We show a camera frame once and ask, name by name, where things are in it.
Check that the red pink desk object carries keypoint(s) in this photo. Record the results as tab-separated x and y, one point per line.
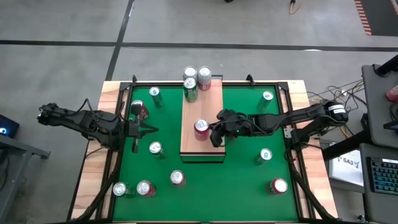
393	93

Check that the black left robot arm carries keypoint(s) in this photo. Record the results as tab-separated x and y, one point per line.
84	123

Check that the black frame bracket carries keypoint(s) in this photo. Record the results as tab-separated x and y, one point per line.
134	79
249	80

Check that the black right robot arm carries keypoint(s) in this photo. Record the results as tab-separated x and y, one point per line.
289	119

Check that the computer keyboard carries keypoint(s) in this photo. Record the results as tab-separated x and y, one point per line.
365	202

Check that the red Coke can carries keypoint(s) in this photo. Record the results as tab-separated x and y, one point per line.
177	177

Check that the black metal rig frame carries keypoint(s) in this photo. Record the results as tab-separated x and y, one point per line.
125	86

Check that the red Coca-Cola can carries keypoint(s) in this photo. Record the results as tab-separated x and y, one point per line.
144	188

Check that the wooden shelf black metal frame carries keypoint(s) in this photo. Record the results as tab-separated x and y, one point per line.
202	105

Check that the grey metal stand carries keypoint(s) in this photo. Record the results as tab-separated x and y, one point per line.
25	146

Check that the black pole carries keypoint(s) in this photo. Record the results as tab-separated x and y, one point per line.
388	66

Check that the backlit black keyboard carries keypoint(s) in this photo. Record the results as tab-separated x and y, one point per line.
385	177

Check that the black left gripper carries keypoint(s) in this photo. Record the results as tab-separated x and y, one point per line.
132	129

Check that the black floor mat orange stripes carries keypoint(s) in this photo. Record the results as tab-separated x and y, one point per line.
382	15

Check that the slim blue silver can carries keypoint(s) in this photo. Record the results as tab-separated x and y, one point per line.
265	99
265	154

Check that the green soda can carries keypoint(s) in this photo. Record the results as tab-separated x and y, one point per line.
189	93
156	148

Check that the green Sprite can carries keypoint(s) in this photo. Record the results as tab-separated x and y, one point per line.
120	188

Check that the white SA3 sign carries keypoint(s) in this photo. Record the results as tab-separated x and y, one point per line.
348	171

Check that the black desk gadget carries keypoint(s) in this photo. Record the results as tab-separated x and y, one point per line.
391	125

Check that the silver red soda can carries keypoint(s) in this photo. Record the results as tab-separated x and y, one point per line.
204	77

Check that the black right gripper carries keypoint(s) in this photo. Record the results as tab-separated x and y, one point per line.
236	124

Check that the red Fanta can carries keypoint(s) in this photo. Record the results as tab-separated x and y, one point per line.
201	130

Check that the black device blue light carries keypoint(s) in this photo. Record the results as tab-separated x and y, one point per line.
9	126

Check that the black desk leg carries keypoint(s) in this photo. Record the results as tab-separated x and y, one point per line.
342	146

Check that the grey desk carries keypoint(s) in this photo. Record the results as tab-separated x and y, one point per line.
376	102

